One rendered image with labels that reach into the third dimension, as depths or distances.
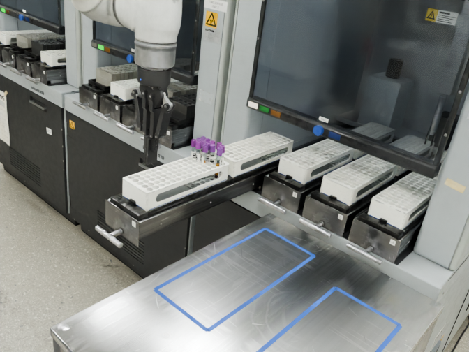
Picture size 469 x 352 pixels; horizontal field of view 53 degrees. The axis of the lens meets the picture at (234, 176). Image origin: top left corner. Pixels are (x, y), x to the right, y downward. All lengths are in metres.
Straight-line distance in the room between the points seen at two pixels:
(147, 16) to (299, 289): 0.63
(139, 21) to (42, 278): 1.51
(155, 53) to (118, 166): 1.02
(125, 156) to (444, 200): 1.21
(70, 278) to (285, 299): 1.48
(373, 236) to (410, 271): 0.12
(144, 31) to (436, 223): 0.84
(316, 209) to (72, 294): 1.22
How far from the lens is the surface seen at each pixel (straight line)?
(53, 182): 2.55
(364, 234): 1.29
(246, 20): 1.50
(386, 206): 1.28
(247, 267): 1.00
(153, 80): 1.06
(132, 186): 1.18
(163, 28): 1.03
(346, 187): 1.31
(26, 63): 2.51
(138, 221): 1.14
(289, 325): 0.89
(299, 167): 1.38
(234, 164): 1.34
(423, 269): 1.32
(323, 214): 1.34
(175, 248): 1.86
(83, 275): 2.28
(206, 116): 1.66
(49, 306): 2.15
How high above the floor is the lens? 1.41
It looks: 26 degrees down
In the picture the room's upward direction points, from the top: 8 degrees clockwise
